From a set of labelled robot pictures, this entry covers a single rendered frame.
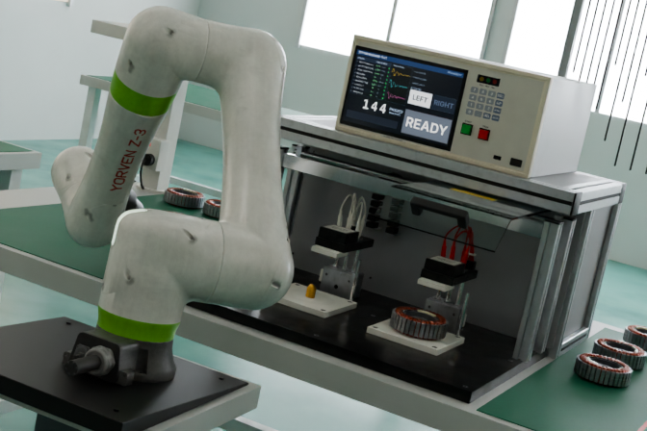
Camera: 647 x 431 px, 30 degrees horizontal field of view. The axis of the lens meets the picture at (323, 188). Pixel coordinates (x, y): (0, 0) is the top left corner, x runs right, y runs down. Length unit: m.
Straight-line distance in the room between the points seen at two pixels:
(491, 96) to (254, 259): 0.77
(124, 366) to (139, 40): 0.56
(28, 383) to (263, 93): 0.64
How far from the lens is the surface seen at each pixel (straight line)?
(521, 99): 2.43
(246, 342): 2.26
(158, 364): 1.87
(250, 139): 2.00
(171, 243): 1.82
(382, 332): 2.34
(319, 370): 2.20
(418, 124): 2.50
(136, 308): 1.84
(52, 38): 8.76
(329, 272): 2.59
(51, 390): 1.74
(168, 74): 2.08
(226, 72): 2.08
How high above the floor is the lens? 1.38
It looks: 9 degrees down
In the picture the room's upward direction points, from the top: 12 degrees clockwise
